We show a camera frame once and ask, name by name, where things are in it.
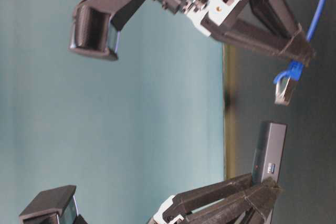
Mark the lower black wrist camera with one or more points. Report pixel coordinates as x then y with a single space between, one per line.
57 205

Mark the upper black white gripper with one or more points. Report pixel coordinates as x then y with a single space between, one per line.
287 41

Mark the grey USB hub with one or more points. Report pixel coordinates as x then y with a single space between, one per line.
269 151

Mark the lower black white gripper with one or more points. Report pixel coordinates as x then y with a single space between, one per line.
256 202

